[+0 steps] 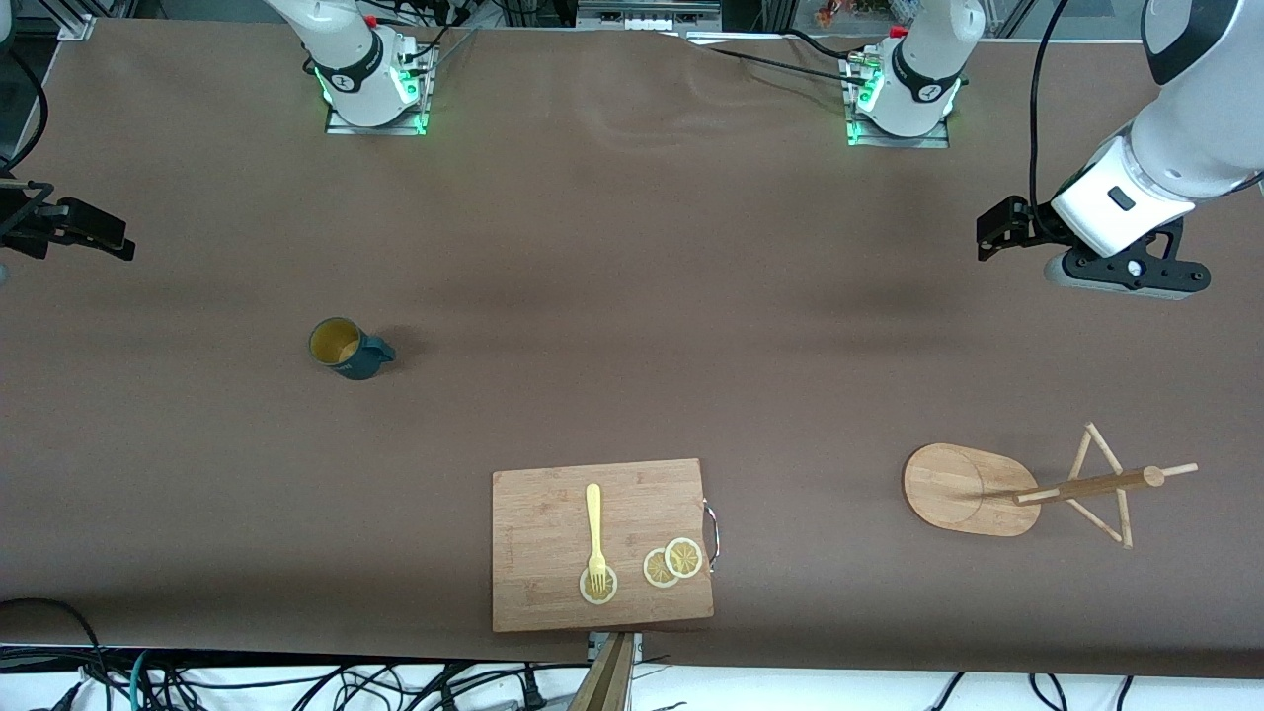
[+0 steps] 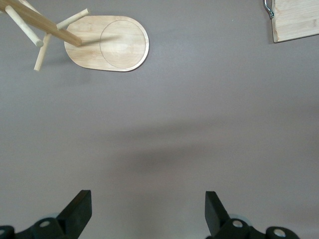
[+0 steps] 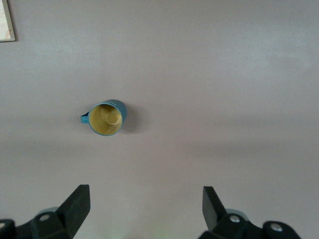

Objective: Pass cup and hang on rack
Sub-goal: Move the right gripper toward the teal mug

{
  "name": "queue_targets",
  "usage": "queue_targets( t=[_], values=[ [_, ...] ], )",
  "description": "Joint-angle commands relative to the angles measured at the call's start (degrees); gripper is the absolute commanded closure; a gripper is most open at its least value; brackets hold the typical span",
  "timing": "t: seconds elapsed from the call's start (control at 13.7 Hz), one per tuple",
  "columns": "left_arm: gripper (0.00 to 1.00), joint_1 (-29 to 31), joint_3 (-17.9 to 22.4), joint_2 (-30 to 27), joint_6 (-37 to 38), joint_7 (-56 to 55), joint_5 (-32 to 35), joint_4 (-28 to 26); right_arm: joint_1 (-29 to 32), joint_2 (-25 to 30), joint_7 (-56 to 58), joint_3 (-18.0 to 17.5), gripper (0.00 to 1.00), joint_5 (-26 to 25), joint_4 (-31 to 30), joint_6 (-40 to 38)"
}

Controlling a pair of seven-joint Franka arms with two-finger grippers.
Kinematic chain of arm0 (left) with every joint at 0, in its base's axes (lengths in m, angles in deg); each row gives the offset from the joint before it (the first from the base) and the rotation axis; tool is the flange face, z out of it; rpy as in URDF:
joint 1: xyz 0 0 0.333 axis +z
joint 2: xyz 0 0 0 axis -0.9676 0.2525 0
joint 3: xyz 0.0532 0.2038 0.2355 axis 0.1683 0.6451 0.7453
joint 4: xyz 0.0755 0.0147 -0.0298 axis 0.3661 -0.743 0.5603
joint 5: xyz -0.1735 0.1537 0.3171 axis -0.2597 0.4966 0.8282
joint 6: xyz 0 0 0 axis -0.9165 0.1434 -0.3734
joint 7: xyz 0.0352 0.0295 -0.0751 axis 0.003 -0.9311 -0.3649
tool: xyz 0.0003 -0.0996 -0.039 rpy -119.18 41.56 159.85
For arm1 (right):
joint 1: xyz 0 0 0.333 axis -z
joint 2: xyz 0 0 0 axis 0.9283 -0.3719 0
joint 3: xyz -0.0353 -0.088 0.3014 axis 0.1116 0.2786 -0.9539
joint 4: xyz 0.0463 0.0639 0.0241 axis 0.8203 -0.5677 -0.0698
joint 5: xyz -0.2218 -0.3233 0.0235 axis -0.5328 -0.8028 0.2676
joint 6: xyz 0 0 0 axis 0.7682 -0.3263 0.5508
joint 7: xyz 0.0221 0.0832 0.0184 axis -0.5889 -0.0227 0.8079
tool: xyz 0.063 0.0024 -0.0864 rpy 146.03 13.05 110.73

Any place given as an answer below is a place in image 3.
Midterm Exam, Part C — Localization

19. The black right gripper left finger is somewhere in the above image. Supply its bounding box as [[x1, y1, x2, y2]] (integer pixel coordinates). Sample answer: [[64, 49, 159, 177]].
[[0, 184, 91, 239]]

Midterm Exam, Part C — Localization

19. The wooden cutting board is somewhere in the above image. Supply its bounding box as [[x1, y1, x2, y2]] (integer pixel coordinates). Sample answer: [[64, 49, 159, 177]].
[[0, 0, 16, 42]]

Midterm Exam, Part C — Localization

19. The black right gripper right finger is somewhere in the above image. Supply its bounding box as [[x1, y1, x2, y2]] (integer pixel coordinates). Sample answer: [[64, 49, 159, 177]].
[[198, 186, 302, 239]]

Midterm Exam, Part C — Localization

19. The teal cup yellow inside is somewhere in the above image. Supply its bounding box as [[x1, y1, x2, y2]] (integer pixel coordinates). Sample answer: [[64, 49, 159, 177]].
[[80, 99, 127, 137]]

